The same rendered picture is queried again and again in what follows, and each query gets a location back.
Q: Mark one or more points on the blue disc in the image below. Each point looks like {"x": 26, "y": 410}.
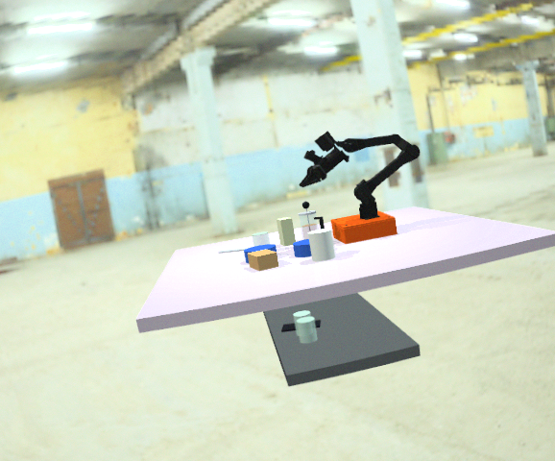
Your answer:
{"x": 302, "y": 248}
{"x": 270, "y": 247}

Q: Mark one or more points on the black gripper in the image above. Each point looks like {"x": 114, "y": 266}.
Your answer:
{"x": 317, "y": 172}

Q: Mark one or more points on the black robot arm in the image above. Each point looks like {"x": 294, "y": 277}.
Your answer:
{"x": 363, "y": 191}

